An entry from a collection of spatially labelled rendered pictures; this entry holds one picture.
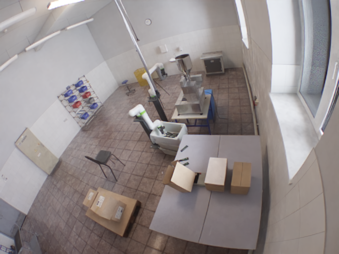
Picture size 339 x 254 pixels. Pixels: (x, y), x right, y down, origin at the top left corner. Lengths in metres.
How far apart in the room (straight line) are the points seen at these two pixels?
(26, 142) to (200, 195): 5.69
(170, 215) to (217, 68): 5.09
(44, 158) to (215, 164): 5.82
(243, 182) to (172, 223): 0.95
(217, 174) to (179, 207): 0.63
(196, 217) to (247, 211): 0.59
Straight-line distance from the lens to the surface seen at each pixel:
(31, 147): 6.11
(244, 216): 1.80
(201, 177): 1.91
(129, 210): 2.93
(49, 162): 6.38
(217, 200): 1.84
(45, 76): 6.88
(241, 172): 1.69
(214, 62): 5.66
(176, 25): 6.28
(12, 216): 7.31
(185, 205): 1.88
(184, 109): 2.79
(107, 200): 2.64
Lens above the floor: 2.51
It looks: 39 degrees down
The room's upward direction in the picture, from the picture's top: 24 degrees counter-clockwise
